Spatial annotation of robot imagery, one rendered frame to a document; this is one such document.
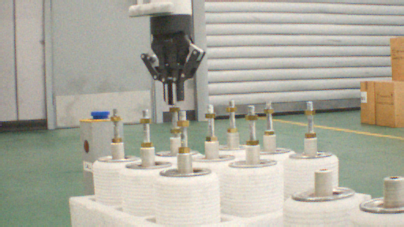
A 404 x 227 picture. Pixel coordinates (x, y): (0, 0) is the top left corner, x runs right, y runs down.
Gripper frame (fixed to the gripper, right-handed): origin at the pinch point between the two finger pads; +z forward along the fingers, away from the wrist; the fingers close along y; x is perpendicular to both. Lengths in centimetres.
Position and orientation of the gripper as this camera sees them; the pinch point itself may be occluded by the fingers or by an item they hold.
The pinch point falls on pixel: (173, 94)
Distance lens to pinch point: 133.4
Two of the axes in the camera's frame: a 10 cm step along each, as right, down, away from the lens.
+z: 0.4, 10.0, 0.5
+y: -8.4, 0.1, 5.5
